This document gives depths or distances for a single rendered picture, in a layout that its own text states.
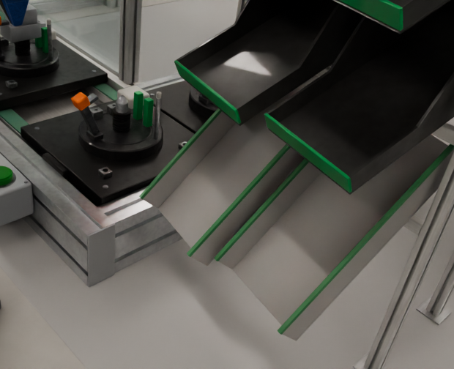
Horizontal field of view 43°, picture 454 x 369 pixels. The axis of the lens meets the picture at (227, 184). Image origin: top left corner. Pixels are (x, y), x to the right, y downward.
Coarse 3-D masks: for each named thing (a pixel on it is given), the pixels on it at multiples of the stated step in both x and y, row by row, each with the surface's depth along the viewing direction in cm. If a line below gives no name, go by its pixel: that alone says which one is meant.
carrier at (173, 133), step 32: (128, 96) 107; (160, 96) 92; (32, 128) 98; (64, 128) 99; (128, 128) 97; (160, 128) 99; (64, 160) 91; (96, 160) 92; (128, 160) 93; (160, 160) 95; (96, 192) 86; (128, 192) 88
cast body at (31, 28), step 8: (32, 8) 111; (24, 16) 110; (32, 16) 111; (24, 24) 111; (32, 24) 112; (40, 24) 113; (8, 32) 110; (16, 32) 110; (24, 32) 112; (32, 32) 113; (40, 32) 114; (16, 40) 111
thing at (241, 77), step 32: (256, 0) 71; (288, 0) 74; (320, 0) 74; (224, 32) 71; (256, 32) 73; (288, 32) 72; (320, 32) 63; (352, 32) 65; (192, 64) 71; (224, 64) 70; (256, 64) 69; (288, 64) 68; (320, 64) 65; (224, 96) 67; (256, 96) 62
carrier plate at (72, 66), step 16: (64, 48) 125; (64, 64) 119; (80, 64) 120; (0, 80) 110; (16, 80) 111; (32, 80) 112; (48, 80) 112; (64, 80) 113; (80, 80) 114; (96, 80) 117; (0, 96) 105; (16, 96) 106; (32, 96) 108; (48, 96) 111
